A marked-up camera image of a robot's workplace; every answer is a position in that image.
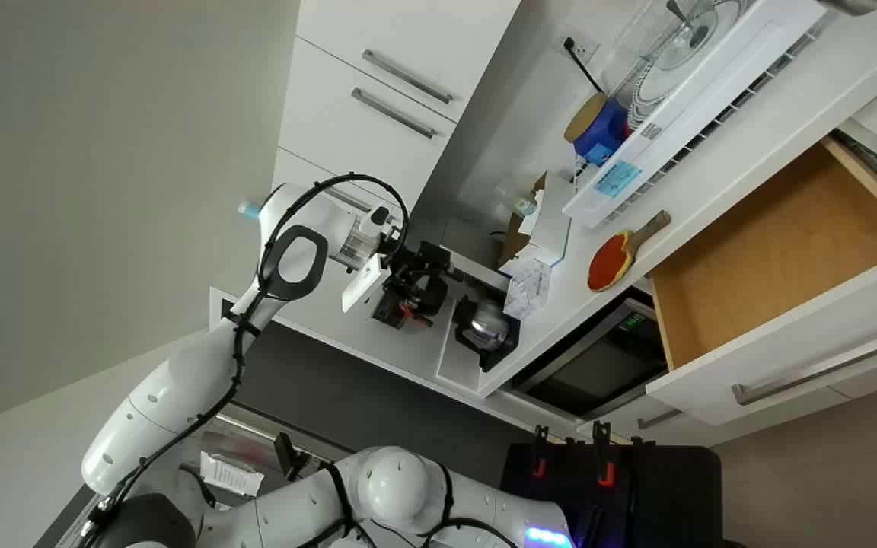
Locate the black dishwasher front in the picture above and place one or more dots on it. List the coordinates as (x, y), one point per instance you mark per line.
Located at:
(597, 364)

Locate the white upper cabinet doors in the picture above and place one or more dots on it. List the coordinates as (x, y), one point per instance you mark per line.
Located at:
(383, 85)

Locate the white dish rack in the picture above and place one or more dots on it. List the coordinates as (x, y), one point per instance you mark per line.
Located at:
(680, 70)

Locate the open wooden drawer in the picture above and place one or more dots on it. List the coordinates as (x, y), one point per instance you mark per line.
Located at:
(779, 298)

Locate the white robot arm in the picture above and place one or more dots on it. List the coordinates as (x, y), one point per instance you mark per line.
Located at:
(135, 461)

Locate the red ping pong paddle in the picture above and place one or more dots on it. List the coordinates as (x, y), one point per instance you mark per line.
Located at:
(616, 258)

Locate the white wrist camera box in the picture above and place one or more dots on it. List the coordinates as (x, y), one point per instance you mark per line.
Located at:
(362, 280)

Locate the blue jar with cork lid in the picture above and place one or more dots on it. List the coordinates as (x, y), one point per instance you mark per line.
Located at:
(597, 130)

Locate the black coffee machine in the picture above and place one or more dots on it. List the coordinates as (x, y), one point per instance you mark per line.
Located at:
(478, 332)

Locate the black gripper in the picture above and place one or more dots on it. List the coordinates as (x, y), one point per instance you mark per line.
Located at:
(416, 288)

